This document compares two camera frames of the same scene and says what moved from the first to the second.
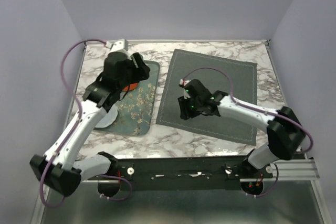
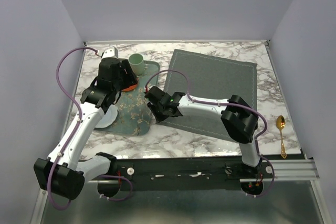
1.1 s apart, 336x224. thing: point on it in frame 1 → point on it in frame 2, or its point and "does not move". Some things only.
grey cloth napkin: x=237 y=78 does not move
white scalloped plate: x=109 y=118 does not move
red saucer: x=131 y=87 does not move
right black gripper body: x=190 y=108 → x=157 y=112
